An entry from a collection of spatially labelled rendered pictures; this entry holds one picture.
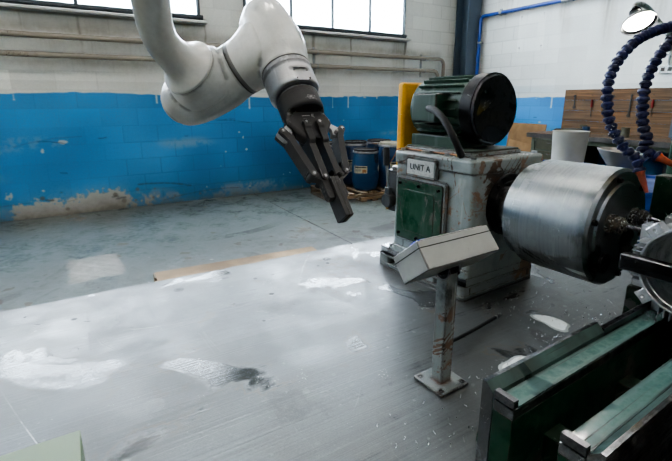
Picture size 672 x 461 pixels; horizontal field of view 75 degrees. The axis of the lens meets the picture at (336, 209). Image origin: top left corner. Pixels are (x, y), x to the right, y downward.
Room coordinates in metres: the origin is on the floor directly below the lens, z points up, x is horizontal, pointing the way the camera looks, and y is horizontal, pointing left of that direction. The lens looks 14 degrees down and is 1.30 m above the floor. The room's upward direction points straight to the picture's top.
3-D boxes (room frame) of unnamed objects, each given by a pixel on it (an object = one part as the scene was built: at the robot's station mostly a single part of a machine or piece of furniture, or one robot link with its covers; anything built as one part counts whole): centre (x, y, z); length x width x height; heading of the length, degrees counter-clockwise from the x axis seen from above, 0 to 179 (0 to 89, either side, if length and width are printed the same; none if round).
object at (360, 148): (6.01, -0.35, 0.37); 1.20 x 0.80 x 0.74; 116
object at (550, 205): (0.99, -0.51, 1.04); 0.37 x 0.25 x 0.25; 33
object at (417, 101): (1.25, -0.30, 1.16); 0.33 x 0.26 x 0.42; 33
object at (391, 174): (1.30, -0.19, 1.07); 0.08 x 0.07 x 0.20; 123
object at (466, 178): (1.23, -0.35, 0.99); 0.35 x 0.31 x 0.37; 33
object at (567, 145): (2.84, -1.49, 0.99); 0.24 x 0.22 x 0.24; 31
